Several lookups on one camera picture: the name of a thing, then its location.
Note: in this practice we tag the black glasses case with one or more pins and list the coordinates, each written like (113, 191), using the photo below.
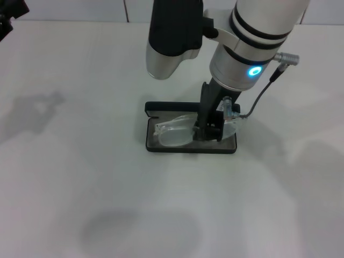
(166, 106)

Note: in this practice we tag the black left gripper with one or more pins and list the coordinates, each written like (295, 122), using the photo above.
(10, 10)

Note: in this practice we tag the clear white glasses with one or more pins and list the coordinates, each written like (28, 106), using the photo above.
(174, 137)

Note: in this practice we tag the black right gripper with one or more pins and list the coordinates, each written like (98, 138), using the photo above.
(211, 102)

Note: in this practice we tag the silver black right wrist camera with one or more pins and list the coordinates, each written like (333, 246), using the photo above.
(172, 32)

